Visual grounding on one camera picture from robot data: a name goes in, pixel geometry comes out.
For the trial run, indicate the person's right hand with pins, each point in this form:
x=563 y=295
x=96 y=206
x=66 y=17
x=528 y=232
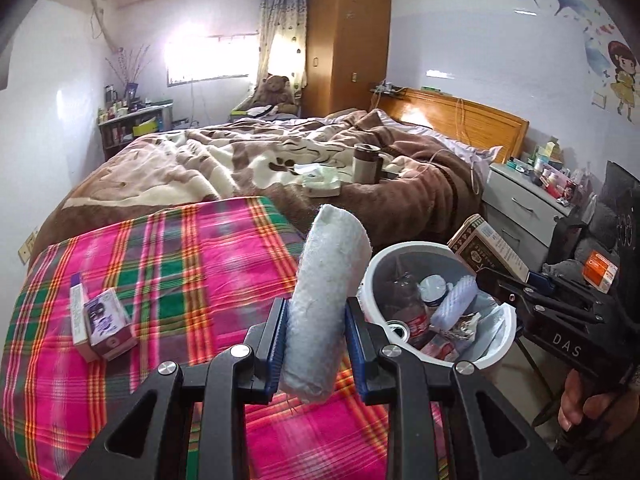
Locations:
x=575 y=400

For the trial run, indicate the cluster of cosmetic bottles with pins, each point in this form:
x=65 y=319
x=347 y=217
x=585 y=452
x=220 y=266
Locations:
x=550 y=180

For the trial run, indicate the wall power outlet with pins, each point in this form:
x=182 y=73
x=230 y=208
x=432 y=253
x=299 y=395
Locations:
x=29 y=246

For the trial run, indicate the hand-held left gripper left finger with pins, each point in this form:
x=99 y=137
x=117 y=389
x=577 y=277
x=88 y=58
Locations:
x=277 y=350

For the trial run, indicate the dry branches in vase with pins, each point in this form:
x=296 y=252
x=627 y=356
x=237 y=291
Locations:
x=127 y=67

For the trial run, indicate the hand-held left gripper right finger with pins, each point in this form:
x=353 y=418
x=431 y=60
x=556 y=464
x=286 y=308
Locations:
x=353 y=350

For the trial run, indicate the wooden bed headboard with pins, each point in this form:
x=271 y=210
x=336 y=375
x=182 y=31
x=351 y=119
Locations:
x=450 y=115

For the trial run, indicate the white towel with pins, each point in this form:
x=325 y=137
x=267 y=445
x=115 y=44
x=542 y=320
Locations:
x=325 y=300

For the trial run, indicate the beige patterned cardboard box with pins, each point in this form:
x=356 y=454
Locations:
x=480 y=245

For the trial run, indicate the wooden wardrobe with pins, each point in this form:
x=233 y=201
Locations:
x=345 y=45

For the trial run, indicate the narrow white purple box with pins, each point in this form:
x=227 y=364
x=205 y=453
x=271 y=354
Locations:
x=77 y=310

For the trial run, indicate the cartoon girl wall sticker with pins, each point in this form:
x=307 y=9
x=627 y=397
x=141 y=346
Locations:
x=622 y=80

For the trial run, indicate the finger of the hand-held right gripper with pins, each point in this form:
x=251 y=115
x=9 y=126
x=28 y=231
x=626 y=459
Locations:
x=542 y=281
x=545 y=307

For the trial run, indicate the white plastic waste bin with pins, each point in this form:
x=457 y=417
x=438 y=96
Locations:
x=380 y=270

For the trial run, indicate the patterned curtain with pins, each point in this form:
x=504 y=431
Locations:
x=282 y=25

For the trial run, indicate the white nightstand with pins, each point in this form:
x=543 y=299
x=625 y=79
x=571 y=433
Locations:
x=515 y=200

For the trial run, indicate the bright window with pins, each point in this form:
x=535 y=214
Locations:
x=210 y=60

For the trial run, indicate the long white foam net sleeve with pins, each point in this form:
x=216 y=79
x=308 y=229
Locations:
x=455 y=302

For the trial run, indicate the red label plastic bottle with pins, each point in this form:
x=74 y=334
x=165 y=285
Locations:
x=417 y=325

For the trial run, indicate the brown teddy bear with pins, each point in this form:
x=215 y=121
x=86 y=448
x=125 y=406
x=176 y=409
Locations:
x=272 y=92

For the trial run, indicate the pink green plaid blanket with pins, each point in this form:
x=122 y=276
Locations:
x=175 y=270

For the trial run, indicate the cluttered shelf desk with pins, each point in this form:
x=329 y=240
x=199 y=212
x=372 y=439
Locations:
x=130 y=122

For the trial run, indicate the small blue label clear bottle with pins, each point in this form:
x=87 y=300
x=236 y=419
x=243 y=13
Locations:
x=432 y=288

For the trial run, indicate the white tissue pack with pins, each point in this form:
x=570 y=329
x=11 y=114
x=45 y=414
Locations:
x=322 y=185

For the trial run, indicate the foil wrapper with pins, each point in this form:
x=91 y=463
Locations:
x=465 y=328

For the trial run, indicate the lilac pillow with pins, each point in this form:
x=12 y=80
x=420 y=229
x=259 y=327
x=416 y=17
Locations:
x=470 y=152

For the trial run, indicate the brown cream floral blanket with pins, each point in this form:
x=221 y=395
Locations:
x=200 y=160

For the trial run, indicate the purple cardboard box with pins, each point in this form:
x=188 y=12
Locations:
x=107 y=325

